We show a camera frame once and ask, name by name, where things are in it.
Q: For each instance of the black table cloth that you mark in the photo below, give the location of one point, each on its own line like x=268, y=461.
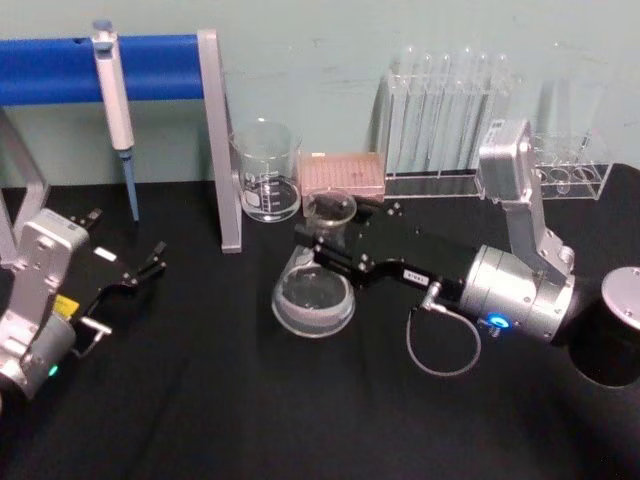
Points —
x=210, y=400

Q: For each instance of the clear glass beaker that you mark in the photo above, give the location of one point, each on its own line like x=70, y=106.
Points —
x=270, y=200

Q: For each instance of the small clear acrylic rack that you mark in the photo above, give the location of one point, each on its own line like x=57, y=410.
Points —
x=590, y=177

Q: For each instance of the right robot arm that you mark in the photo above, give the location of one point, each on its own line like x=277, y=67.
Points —
x=505, y=290

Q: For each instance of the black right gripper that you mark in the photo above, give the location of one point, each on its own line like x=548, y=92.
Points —
x=430, y=255

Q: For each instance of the clear glass test tube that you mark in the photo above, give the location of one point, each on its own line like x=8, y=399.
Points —
x=427, y=105
x=466, y=100
x=500, y=95
x=483, y=100
x=410, y=100
x=445, y=105

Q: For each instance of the white pipette blue tip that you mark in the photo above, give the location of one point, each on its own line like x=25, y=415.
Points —
x=114, y=100

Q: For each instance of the clear acrylic test tube rack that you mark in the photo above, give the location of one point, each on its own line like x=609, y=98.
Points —
x=400, y=175

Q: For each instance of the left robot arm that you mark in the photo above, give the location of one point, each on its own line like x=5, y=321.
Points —
x=35, y=280

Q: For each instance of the clear glass conical flask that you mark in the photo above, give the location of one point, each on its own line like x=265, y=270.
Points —
x=312, y=305

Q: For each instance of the pink pipette tip box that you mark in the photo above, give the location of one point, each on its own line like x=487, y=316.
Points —
x=345, y=172

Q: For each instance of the blue bar grey stand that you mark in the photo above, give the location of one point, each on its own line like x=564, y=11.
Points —
x=160, y=65

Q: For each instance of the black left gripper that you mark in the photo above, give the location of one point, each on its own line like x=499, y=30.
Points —
x=95, y=277

